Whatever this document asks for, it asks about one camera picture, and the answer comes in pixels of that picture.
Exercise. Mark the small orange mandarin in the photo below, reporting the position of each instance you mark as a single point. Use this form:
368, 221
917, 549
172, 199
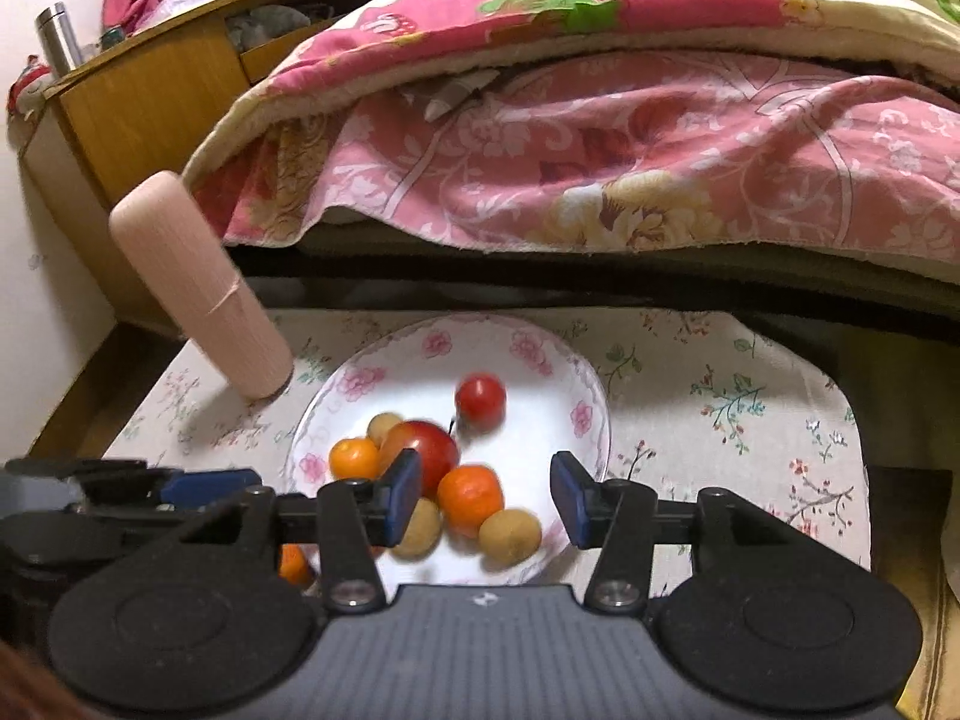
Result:
295, 564

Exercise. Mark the pink floral quilt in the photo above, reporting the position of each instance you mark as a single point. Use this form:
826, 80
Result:
525, 7

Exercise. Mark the wooden cabinet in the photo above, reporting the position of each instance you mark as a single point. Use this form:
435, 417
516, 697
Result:
150, 97

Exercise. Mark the brown kiwi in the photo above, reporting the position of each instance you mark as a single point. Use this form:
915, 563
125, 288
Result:
418, 529
510, 536
384, 427

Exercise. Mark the steel thermos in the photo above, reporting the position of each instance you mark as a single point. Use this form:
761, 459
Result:
60, 37

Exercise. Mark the medium orange mandarin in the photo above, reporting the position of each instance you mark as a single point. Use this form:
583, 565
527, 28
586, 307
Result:
354, 459

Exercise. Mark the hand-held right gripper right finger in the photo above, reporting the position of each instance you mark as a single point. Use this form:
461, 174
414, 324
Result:
570, 499

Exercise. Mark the yellow striped cloth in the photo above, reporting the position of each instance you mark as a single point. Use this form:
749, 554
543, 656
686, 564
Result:
937, 615

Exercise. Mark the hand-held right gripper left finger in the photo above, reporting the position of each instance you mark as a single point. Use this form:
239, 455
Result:
405, 495

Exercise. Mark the small red tomato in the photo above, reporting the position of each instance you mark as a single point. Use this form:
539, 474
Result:
480, 399

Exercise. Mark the large orange mandarin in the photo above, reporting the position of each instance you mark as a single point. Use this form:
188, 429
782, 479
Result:
470, 499

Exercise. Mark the white floral plate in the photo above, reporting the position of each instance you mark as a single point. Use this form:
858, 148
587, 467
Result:
525, 367

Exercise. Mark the dark bed frame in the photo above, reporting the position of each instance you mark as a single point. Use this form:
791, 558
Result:
525, 281

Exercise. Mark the large red tomato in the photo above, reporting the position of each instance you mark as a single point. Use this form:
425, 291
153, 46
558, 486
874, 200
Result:
433, 448

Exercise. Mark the floral tablecloth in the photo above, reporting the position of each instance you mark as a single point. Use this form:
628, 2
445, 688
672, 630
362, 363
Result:
712, 405

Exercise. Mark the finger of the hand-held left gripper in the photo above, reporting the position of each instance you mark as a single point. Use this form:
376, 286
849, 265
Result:
75, 466
210, 485

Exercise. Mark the grey cloth in cabinet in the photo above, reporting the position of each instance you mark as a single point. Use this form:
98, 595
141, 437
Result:
262, 22

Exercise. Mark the pink cylindrical roll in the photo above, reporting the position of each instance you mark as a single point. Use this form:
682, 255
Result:
195, 277

